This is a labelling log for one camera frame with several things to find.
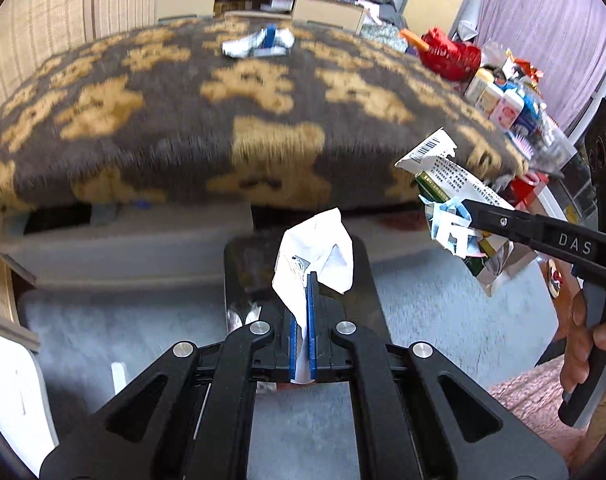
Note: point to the silver patterned wrapping bag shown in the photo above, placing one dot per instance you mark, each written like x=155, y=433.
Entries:
x=383, y=37

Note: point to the grey fluffy rug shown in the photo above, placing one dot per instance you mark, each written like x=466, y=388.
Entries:
x=133, y=320

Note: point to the white bottle yellow label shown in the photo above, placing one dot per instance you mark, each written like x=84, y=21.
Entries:
x=490, y=100

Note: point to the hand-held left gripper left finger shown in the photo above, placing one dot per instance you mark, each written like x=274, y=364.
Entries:
x=293, y=350

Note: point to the black trash bin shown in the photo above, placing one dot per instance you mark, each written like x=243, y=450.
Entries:
x=248, y=270

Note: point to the clear plastic bag with tag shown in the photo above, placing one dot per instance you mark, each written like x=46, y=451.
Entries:
x=498, y=57

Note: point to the white pink hairbrush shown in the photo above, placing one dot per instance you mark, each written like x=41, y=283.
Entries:
x=522, y=141

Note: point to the orange stick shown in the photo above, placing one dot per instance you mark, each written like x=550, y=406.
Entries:
x=412, y=37

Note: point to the bear-print brown blanket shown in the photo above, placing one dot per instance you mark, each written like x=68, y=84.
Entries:
x=183, y=135

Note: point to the blue snack bag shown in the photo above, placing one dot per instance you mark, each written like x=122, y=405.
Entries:
x=525, y=95

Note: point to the red gold decorations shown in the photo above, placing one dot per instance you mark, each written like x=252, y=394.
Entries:
x=525, y=72

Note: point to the small blue packet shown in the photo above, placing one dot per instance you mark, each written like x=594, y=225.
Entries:
x=270, y=37

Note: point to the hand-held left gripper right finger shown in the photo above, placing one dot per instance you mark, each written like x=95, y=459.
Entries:
x=312, y=340

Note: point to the pink fuzzy cloth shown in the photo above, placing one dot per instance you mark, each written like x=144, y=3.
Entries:
x=533, y=410

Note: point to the white bottle pink label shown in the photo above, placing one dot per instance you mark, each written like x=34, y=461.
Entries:
x=507, y=114

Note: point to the purple curtain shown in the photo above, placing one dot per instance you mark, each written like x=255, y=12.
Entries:
x=543, y=20

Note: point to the torn white green carton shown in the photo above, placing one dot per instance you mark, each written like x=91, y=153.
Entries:
x=448, y=175

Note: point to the round red white floor item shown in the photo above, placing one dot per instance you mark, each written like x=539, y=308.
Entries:
x=556, y=280

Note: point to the person's right hand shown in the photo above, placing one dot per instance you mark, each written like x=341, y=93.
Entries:
x=575, y=345

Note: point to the person's right forearm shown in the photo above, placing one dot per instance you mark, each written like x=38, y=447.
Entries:
x=600, y=420

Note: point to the clear plastic box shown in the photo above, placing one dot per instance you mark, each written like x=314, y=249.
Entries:
x=555, y=142

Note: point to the red openwork basket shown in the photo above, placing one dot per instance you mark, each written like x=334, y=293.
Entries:
x=453, y=57

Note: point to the woven folding screen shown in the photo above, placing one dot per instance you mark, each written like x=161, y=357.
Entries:
x=58, y=20

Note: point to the dark clothes pile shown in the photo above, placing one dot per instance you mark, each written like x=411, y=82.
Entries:
x=383, y=7

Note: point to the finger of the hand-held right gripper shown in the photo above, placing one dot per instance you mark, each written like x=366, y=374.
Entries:
x=533, y=232

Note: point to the white paper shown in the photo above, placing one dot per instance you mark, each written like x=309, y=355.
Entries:
x=328, y=240

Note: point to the white plastic object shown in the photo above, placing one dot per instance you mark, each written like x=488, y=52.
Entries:
x=13, y=400

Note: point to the white bottle yellow lid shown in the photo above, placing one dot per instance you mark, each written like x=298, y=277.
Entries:
x=478, y=85

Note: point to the beige television stand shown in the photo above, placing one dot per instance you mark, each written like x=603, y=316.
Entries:
x=328, y=10

